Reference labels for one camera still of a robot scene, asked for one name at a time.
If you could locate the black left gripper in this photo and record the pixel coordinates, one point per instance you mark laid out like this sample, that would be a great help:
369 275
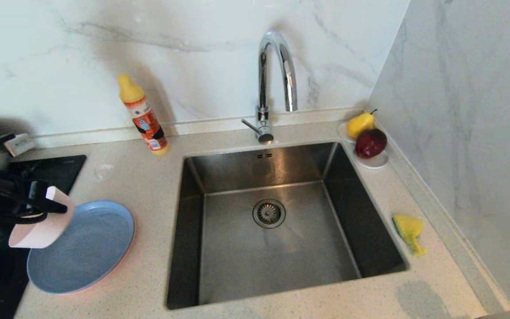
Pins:
7 197

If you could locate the pink bowl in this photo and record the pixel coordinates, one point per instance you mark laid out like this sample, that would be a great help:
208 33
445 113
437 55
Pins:
42 230

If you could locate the blue grey plate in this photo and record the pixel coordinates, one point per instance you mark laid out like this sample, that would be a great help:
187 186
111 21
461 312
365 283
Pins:
91 252

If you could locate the pink plate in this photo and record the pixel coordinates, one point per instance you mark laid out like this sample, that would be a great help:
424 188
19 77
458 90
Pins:
117 268

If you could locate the yellow orange dish soap bottle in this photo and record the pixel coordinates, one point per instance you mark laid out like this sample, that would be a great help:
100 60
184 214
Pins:
146 119

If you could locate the chrome gooseneck faucet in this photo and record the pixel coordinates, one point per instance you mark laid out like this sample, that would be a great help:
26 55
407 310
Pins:
262 79

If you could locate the yellow green sponge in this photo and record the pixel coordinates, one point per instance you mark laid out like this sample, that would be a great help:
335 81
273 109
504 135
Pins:
407 226

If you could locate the stainless steel sink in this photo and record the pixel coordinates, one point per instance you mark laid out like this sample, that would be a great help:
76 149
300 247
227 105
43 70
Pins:
237 266

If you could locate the round metal sink strainer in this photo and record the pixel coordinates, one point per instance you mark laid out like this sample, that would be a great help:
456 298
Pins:
269 213

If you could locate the black induction cooktop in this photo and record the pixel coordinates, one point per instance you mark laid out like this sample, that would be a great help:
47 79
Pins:
56 170

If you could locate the yellow pear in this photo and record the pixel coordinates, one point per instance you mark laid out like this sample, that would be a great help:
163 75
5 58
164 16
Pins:
360 125

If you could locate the dark red apple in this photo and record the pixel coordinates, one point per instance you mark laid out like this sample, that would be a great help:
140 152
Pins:
370 144

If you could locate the small white fruit dish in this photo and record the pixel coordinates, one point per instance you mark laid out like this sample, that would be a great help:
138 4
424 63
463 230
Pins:
374 163

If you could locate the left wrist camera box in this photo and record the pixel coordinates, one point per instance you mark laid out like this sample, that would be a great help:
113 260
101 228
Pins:
20 144

